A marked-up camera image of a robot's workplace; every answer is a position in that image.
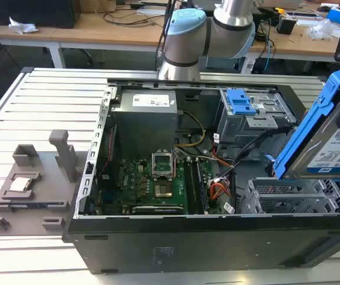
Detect hard disk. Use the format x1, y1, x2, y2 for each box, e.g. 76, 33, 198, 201
272, 64, 340, 182

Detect disk wire with blue plug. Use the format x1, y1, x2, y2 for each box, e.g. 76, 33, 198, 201
263, 154, 278, 176

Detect grey metal disk bay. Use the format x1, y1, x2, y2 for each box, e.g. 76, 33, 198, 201
239, 177, 340, 215

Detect black empty RAM slot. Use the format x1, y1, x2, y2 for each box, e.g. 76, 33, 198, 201
184, 160, 198, 214

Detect blue cardboard box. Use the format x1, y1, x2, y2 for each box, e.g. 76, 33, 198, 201
326, 7, 340, 23

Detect clear plastic bag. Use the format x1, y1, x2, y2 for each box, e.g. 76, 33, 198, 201
309, 19, 340, 41

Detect small black box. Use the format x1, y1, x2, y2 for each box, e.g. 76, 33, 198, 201
276, 16, 297, 35

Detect blue drive cage latch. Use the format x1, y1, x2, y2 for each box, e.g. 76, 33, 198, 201
225, 88, 257, 116

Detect grey-blue box under desk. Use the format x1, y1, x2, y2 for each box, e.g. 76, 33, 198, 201
199, 55, 247, 75

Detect grey metal drive cage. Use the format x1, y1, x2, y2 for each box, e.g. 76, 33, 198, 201
217, 87, 298, 160

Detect black installed RAM stick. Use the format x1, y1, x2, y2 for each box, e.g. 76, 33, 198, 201
193, 160, 209, 210

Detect grey power supply unit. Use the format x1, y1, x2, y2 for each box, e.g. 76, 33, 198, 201
110, 88, 179, 152

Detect metal CPU socket cover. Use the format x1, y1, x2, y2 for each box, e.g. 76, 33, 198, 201
151, 151, 177, 181

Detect gold CPU socket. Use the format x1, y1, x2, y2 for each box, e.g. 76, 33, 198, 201
153, 182, 175, 199

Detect wooden desk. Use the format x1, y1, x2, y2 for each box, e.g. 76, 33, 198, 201
0, 0, 340, 69

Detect black graphics card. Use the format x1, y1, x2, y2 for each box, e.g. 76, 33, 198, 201
131, 205, 185, 215

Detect green motherboard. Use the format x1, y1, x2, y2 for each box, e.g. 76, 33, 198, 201
94, 157, 221, 216

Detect black case fan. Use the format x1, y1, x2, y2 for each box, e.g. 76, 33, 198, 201
104, 124, 119, 176

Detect black open PC case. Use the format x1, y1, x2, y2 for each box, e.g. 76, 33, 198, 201
62, 77, 340, 276

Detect large black box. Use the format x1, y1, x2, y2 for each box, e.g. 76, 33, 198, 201
0, 0, 81, 29

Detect crumpled white paper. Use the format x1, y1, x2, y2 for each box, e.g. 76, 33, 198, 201
8, 16, 39, 34

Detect grey parts rack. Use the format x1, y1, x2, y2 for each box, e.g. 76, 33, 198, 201
0, 129, 83, 238

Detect dark RAM stick on rack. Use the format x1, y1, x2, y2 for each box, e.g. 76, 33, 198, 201
9, 201, 65, 208

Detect silver CPU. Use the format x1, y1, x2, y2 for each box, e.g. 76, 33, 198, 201
9, 177, 30, 192

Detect blue hanging cable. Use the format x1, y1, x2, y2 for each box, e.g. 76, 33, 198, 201
263, 29, 277, 69

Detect black wire bundle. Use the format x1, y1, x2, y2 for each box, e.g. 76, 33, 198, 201
214, 130, 280, 186

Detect yellow and black wire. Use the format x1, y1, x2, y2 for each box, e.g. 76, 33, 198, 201
175, 111, 206, 148

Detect black arm base cables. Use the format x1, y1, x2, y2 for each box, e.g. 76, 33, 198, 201
156, 0, 182, 71

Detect orange wire bundle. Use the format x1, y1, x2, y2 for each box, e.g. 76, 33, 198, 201
209, 180, 233, 205

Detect thin black desk cable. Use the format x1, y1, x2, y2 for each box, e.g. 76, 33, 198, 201
103, 8, 170, 28

